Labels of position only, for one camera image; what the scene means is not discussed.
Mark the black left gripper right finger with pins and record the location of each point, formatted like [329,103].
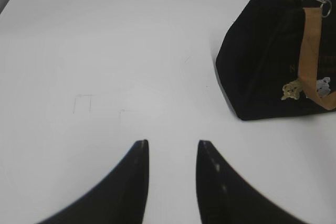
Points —
[223,196]

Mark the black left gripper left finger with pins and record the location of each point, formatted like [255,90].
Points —
[119,198]

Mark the black canvas tote bag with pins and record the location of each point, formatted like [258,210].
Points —
[259,57]

